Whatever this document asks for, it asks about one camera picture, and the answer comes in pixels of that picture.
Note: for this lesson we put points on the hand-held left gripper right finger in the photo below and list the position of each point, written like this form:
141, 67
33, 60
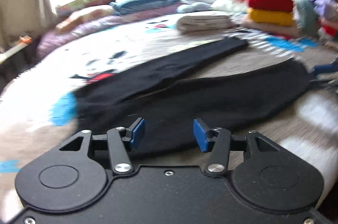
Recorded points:
200, 135

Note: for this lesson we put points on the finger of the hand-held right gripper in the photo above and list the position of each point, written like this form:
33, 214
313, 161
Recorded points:
327, 83
326, 68

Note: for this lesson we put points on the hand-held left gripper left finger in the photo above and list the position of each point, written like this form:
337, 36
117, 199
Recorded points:
137, 134

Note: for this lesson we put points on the black sweater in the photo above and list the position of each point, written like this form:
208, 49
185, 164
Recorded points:
211, 99

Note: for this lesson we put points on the pile of colourful clothes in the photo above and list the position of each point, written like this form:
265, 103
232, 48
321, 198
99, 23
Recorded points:
317, 15

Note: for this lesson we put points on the beige folded sweater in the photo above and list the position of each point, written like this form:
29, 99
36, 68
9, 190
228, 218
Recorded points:
272, 31

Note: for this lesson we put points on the yellow folded sweater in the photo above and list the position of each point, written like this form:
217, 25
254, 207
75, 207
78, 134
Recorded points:
269, 17

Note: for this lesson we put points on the red folded sweater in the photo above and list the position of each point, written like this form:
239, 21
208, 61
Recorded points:
269, 3

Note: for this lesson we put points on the white folded cloth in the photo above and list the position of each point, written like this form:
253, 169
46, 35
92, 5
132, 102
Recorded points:
206, 23

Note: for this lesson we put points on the purple quilt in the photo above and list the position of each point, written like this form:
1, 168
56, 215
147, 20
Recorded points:
66, 36

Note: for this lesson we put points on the cartoon print pillow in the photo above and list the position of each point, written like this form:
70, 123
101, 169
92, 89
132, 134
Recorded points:
87, 15

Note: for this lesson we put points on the blue folded quilt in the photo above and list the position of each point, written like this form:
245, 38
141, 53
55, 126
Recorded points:
148, 0

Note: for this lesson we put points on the orange box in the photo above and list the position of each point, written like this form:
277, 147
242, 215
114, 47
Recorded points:
26, 40

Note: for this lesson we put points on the dark desk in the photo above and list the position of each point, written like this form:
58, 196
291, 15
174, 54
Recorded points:
13, 53

